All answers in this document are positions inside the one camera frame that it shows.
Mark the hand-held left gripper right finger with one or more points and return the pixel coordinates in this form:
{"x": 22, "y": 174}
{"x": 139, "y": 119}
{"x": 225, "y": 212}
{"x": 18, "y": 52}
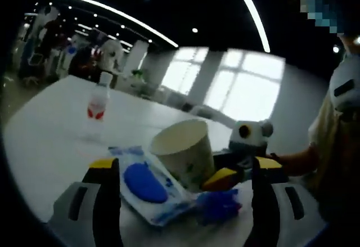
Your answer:
{"x": 264, "y": 202}

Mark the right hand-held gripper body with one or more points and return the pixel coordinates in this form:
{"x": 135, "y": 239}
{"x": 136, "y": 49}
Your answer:
{"x": 250, "y": 138}

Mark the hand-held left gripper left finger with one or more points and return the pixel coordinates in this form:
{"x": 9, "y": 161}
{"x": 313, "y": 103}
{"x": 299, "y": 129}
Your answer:
{"x": 107, "y": 207}

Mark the blue tissue packet pink flowers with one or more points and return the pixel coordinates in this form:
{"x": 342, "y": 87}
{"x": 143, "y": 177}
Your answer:
{"x": 219, "y": 206}

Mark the white printed paper cup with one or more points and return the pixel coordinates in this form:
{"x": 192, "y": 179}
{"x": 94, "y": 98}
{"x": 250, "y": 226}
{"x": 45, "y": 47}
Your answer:
{"x": 182, "y": 151}

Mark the wet wipes packet blue lid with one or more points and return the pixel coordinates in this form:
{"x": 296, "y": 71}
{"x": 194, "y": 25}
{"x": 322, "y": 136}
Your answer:
{"x": 146, "y": 182}

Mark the clear plastic bottle red label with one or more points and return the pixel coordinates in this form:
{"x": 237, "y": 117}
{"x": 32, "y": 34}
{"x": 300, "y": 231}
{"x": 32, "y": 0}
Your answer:
{"x": 97, "y": 109}

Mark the large bright window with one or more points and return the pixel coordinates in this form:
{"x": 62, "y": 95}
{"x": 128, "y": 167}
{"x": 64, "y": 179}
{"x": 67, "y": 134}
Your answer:
{"x": 242, "y": 86}

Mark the white round table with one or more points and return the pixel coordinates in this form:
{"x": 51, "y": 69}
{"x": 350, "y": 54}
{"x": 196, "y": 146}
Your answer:
{"x": 56, "y": 134}

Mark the white chest-worn device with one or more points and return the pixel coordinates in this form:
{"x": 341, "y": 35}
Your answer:
{"x": 344, "y": 75}

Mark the green potted plant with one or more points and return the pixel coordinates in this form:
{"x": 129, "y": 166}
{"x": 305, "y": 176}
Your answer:
{"x": 139, "y": 74}

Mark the long ceiling light strip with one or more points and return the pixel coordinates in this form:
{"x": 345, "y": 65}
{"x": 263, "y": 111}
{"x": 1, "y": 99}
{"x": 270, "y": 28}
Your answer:
{"x": 112, "y": 12}
{"x": 253, "y": 13}

